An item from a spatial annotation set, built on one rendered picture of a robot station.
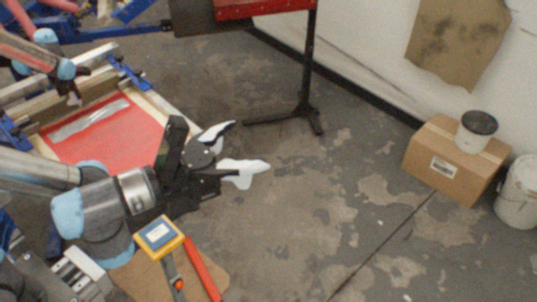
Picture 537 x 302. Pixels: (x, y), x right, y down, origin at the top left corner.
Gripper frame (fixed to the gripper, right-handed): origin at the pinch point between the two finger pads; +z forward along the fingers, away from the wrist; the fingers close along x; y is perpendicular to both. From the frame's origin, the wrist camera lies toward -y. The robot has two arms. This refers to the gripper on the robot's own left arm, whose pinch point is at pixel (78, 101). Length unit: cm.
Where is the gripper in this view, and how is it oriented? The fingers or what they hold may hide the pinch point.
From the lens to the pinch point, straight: 207.5
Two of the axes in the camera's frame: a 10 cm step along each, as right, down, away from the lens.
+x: 6.9, 5.3, -4.9
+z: 0.1, 6.8, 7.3
